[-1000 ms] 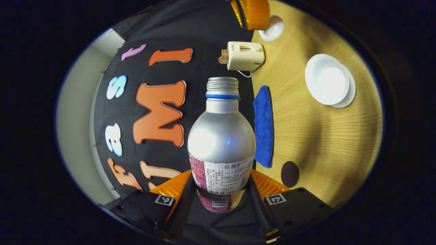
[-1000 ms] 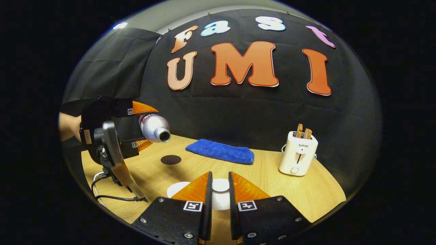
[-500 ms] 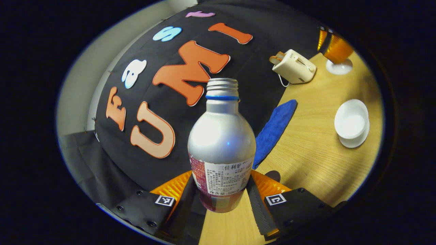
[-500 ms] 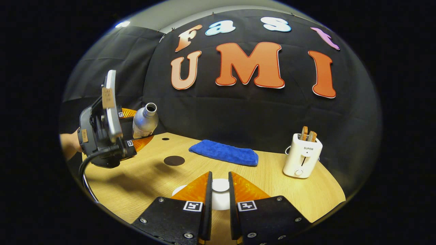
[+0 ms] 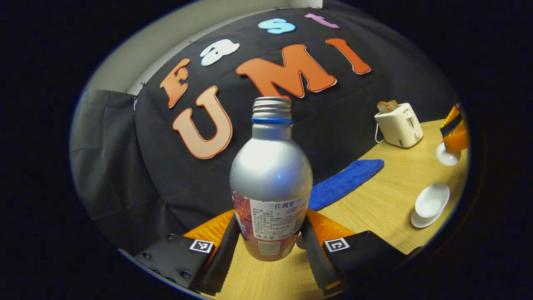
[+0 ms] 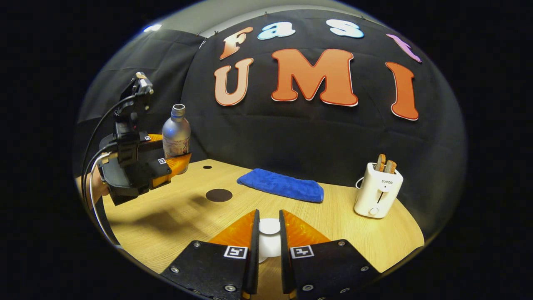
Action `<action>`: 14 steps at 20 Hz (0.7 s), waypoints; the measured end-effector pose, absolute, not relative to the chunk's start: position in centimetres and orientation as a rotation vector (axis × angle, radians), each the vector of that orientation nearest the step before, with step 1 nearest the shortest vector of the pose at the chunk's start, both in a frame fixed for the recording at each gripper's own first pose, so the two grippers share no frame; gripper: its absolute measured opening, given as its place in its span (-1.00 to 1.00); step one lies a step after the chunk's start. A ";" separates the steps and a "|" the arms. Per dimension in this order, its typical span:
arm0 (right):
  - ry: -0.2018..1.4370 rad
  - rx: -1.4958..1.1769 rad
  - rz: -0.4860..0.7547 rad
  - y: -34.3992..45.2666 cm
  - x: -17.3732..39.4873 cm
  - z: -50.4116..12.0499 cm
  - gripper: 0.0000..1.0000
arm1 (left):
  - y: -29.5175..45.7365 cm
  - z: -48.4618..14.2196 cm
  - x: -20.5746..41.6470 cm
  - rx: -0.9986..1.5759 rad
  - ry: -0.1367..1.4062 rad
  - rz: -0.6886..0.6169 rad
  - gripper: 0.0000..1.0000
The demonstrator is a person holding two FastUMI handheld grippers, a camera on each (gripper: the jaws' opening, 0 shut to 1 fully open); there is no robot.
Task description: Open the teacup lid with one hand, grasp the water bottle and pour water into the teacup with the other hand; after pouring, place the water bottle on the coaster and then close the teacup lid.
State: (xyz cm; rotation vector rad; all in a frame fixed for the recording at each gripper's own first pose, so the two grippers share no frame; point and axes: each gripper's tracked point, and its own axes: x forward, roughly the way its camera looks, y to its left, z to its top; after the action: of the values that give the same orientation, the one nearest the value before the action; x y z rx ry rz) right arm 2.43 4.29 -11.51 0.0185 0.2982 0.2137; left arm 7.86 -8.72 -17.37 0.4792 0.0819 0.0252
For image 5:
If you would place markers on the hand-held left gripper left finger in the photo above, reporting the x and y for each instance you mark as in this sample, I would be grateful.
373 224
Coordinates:
225 254

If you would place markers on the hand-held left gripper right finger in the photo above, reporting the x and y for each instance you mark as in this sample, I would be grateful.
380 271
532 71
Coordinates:
316 254

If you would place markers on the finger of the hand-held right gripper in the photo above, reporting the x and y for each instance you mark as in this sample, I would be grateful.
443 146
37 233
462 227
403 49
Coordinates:
452 126
453 114

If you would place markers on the white teacup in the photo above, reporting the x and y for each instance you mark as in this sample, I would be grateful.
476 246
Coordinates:
431 200

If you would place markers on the silver water bottle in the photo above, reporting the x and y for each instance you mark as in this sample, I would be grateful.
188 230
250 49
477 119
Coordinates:
270 166

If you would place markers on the white toaster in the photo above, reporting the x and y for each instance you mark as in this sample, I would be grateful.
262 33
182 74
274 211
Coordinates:
399 127

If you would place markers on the toast slice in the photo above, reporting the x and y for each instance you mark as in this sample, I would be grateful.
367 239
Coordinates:
383 107
394 104

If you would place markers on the blue towel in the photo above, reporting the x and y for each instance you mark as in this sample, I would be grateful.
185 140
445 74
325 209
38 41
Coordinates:
345 183

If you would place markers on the black backdrop cloth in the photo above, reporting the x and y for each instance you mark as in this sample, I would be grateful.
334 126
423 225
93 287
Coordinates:
354 108

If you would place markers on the white saucer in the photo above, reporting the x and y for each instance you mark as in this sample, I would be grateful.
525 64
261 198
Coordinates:
420 221

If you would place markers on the plain dark backdrop cloth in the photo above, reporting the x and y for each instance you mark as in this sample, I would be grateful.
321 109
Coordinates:
108 166

